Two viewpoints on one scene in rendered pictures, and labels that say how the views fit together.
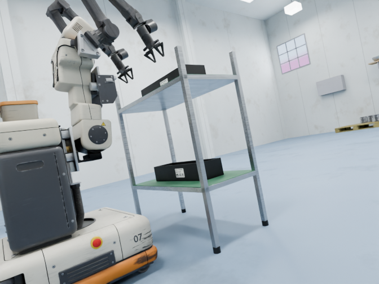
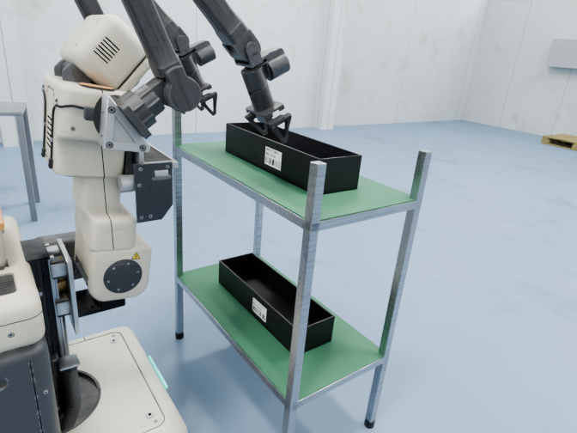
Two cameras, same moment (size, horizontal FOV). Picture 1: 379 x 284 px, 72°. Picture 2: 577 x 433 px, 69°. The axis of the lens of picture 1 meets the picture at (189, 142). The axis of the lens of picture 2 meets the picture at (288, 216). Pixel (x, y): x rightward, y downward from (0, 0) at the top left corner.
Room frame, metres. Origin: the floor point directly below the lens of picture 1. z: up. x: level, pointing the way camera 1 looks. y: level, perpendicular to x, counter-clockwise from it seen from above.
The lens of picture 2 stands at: (0.37, 0.03, 1.35)
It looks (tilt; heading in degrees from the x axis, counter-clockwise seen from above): 22 degrees down; 0
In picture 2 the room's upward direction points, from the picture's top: 5 degrees clockwise
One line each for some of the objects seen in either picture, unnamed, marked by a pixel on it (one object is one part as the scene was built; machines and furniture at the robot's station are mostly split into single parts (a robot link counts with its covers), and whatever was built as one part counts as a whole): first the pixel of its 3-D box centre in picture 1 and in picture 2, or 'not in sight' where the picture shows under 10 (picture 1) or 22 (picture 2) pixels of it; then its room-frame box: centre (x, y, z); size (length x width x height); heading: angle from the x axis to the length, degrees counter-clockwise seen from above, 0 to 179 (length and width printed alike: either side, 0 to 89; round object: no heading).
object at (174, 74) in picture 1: (171, 86); (285, 153); (1.84, 0.05, 1.01); 0.57 x 0.17 x 0.11; 37
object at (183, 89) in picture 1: (181, 150); (273, 265); (1.85, 0.07, 0.55); 0.91 x 0.46 x 1.10; 38
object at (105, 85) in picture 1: (97, 90); (135, 169); (1.53, 0.47, 0.99); 0.28 x 0.16 x 0.22; 37
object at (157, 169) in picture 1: (185, 170); (270, 297); (1.85, 0.07, 0.41); 0.57 x 0.17 x 0.11; 38
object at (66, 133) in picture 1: (82, 147); (92, 267); (1.50, 0.61, 0.68); 0.28 x 0.27 x 0.25; 37
